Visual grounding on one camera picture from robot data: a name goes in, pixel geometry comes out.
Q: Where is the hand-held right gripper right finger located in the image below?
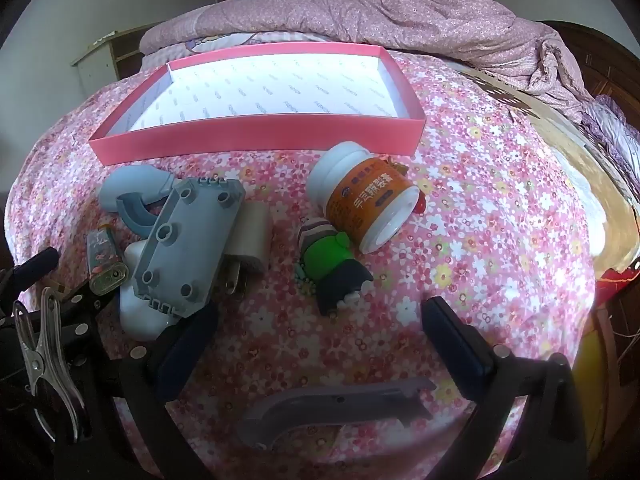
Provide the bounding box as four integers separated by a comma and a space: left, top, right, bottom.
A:
421, 296, 588, 480

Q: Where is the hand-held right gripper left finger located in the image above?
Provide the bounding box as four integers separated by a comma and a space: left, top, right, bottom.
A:
65, 302, 221, 480

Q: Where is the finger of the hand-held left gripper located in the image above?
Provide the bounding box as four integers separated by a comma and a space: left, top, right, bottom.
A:
50, 280, 126, 348
10, 247, 63, 288

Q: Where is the green printed lighter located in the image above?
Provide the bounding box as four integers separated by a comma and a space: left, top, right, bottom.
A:
86, 228, 130, 293

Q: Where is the grey studded plastic plate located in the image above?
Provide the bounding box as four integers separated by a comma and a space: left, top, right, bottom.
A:
132, 176, 247, 318

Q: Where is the blue-grey plastic piece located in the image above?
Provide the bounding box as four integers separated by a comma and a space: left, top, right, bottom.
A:
98, 165, 177, 235

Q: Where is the white jar with orange label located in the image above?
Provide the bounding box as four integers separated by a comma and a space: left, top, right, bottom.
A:
306, 141, 421, 255

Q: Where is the shallow pink cardboard box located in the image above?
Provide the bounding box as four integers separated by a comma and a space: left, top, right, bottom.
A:
89, 42, 427, 166

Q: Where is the metal spring clip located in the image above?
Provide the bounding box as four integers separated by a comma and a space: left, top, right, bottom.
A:
12, 287, 86, 443

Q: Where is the white plastic case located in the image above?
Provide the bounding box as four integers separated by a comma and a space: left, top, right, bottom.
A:
119, 240, 173, 343

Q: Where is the pink floral bedsheet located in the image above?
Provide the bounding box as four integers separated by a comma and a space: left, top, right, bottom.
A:
0, 50, 601, 480

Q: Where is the white charger plug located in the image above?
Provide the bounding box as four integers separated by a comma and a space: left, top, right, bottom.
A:
217, 201, 273, 297

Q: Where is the cartoon figure toy green shirt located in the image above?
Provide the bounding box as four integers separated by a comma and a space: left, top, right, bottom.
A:
297, 215, 375, 318

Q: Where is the red cloth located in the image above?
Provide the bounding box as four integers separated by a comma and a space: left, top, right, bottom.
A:
597, 265, 640, 311

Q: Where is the pale bedside cabinet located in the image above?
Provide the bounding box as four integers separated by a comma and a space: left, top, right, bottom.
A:
70, 27, 161, 81

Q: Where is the golden dotted blanket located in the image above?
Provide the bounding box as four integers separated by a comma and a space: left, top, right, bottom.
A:
450, 60, 640, 271

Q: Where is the purple pillow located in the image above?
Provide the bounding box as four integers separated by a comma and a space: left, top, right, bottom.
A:
582, 95, 640, 181

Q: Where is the cartoon printed blanket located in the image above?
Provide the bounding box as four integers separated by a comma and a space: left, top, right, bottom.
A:
142, 30, 361, 68

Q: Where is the dark wooden headboard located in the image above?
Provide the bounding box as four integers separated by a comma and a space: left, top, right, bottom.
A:
537, 20, 640, 126

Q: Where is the pink floral quilt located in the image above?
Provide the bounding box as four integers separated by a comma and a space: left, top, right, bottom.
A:
140, 0, 593, 126

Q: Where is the grey curved plastic handle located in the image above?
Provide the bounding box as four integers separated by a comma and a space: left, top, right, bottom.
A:
237, 377, 437, 451

